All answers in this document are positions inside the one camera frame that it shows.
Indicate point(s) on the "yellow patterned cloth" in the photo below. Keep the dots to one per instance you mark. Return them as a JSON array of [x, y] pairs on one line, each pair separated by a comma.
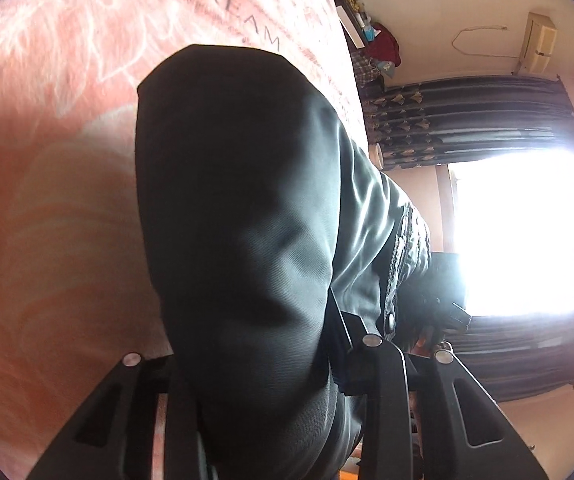
[[353, 0]]

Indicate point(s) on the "cream air conditioner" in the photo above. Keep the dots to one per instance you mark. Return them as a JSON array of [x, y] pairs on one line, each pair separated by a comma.
[[537, 42]]

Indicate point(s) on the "black pants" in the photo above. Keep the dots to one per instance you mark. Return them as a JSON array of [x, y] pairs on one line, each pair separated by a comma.
[[247, 210]]

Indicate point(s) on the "light blue cap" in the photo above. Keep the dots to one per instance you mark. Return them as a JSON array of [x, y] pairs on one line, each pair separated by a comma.
[[386, 67]]

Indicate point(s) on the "bright window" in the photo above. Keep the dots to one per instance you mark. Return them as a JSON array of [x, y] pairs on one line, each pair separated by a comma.
[[522, 235]]

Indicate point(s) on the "pink patterned blanket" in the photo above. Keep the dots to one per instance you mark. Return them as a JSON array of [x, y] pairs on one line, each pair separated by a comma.
[[52, 135]]

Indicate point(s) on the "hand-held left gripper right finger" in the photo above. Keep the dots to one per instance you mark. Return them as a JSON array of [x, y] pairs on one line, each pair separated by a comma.
[[387, 410]]

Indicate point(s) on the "dark patterned curtain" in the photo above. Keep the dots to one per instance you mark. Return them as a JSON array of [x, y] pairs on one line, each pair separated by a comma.
[[467, 115]]

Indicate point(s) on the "plaid cloth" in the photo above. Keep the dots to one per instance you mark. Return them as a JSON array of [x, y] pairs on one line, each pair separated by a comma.
[[366, 71]]

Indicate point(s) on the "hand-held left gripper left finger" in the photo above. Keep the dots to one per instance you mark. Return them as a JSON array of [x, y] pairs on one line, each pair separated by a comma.
[[117, 410]]

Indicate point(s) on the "white shelf board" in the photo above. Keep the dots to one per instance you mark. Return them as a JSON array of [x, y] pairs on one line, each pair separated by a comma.
[[349, 25]]

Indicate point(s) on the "maroon cloth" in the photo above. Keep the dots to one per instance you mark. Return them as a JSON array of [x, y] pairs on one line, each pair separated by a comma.
[[384, 45]]

